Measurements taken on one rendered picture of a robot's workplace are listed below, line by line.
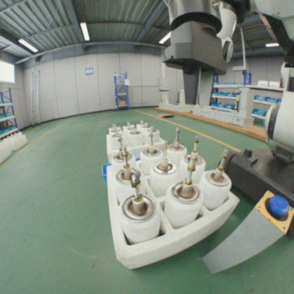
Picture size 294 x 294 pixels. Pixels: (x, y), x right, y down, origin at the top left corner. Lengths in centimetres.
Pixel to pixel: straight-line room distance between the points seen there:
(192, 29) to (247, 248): 37
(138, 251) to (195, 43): 38
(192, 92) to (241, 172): 53
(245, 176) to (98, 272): 72
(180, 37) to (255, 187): 62
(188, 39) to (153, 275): 56
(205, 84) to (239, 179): 54
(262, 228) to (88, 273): 49
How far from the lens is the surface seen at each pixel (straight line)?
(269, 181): 62
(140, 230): 24
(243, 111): 238
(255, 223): 25
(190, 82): 19
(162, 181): 34
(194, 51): 17
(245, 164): 65
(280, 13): 60
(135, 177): 18
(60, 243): 59
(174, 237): 30
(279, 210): 24
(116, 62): 686
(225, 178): 37
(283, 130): 47
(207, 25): 21
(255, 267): 58
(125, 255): 29
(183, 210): 26
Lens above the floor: 46
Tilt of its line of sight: 24 degrees down
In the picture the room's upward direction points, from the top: 2 degrees counter-clockwise
